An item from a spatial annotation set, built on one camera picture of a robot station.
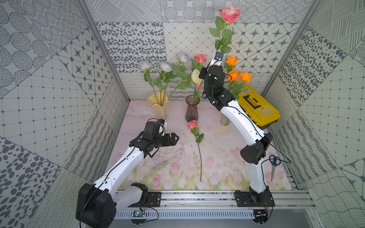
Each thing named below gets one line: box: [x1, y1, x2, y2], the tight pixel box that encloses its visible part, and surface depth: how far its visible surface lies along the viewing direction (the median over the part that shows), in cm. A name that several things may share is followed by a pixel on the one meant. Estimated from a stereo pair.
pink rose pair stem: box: [209, 5, 241, 54], surface depth 60 cm
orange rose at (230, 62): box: [225, 56, 239, 73], surface depth 87 cm
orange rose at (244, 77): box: [238, 72, 252, 95], surface depth 87 cm
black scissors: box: [268, 154, 281, 182], surface depth 90 cm
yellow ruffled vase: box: [147, 92, 170, 121], surface depth 97 cm
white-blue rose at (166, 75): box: [159, 61, 176, 106], surface depth 92 cm
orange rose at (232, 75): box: [227, 69, 240, 99], surface depth 85 cm
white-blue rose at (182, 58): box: [172, 51, 189, 81], surface depth 87 cm
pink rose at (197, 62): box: [191, 53, 207, 73], surface depth 90 cm
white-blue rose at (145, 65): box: [138, 59, 162, 105], surface depth 94 cm
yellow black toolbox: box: [237, 85, 281, 130], surface depth 95 cm
